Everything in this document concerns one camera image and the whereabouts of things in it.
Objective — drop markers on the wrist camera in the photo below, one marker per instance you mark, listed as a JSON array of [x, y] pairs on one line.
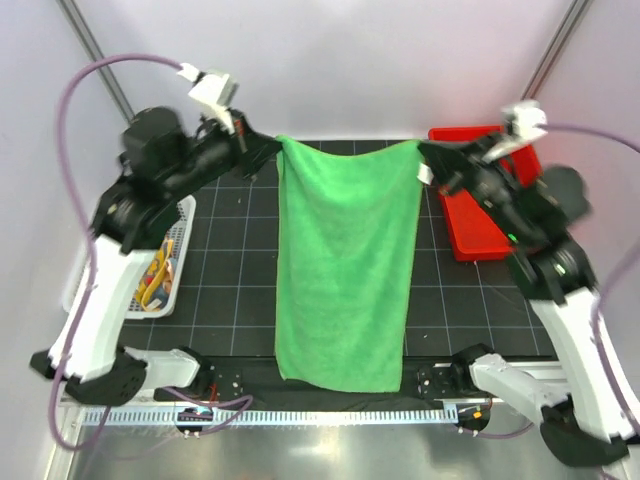
[[214, 91], [524, 123]]

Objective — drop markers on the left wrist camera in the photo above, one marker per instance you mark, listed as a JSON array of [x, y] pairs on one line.
[[214, 91]]

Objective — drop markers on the white perforated plastic basket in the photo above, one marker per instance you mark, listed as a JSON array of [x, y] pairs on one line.
[[180, 232]]

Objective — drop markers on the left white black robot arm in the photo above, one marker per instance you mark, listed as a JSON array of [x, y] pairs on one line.
[[161, 165]]

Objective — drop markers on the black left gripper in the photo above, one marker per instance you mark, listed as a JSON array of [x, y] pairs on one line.
[[251, 149]]

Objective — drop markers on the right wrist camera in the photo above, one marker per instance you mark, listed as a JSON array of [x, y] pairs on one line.
[[524, 123]]

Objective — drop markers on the red plastic bin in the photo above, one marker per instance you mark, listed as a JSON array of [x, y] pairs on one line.
[[472, 234]]

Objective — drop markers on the yellow patterned towel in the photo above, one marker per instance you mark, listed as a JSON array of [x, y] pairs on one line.
[[155, 286]]

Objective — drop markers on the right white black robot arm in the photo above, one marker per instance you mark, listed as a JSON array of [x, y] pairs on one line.
[[584, 425]]

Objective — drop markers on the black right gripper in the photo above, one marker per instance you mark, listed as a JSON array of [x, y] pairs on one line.
[[452, 162]]

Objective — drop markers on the green microfiber towel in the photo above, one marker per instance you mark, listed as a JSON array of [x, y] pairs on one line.
[[346, 243]]

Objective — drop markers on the aluminium frame rail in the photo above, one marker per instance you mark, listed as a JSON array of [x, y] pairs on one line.
[[161, 408]]

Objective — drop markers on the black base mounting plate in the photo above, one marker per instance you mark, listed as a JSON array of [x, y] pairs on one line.
[[325, 382]]

